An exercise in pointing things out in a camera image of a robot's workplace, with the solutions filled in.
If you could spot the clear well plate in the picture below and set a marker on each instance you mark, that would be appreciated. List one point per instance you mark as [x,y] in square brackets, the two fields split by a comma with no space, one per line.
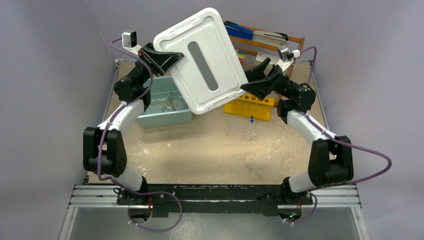
[241,128]

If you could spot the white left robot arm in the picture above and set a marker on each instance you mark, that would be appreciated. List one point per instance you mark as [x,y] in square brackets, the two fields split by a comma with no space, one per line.
[104,150]

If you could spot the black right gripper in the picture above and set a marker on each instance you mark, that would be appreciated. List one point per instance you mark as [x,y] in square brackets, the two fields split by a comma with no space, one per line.
[276,77]

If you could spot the amber rubber tubing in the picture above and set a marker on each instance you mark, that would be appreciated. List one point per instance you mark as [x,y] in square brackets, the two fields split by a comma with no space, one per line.
[160,103]

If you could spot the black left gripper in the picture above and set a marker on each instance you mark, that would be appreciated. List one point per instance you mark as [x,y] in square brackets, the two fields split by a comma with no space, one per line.
[160,62]

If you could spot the white plastic tray lid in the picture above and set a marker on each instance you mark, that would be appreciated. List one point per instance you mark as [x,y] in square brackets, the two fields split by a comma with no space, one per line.
[209,75]

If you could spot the yellow test tube rack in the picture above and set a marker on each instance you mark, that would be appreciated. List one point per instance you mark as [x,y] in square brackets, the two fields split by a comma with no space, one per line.
[249,106]

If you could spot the wooden three-tier shelf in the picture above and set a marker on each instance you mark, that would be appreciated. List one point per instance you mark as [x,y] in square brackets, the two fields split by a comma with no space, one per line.
[262,46]

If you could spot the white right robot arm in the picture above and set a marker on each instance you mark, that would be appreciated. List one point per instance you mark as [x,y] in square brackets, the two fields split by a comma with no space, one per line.
[331,158]

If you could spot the pack of coloured markers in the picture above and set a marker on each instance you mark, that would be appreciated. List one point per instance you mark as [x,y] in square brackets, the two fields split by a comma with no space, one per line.
[241,55]

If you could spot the blue long stapler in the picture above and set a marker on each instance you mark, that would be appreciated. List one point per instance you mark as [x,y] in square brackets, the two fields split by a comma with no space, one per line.
[236,30]

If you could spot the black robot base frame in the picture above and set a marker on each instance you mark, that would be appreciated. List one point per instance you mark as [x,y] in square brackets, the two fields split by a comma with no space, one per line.
[266,199]

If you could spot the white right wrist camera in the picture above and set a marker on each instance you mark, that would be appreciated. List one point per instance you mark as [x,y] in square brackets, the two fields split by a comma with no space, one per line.
[287,57]

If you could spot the teal plastic tub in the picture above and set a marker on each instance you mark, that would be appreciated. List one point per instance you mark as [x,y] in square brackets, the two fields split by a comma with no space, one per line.
[158,115]

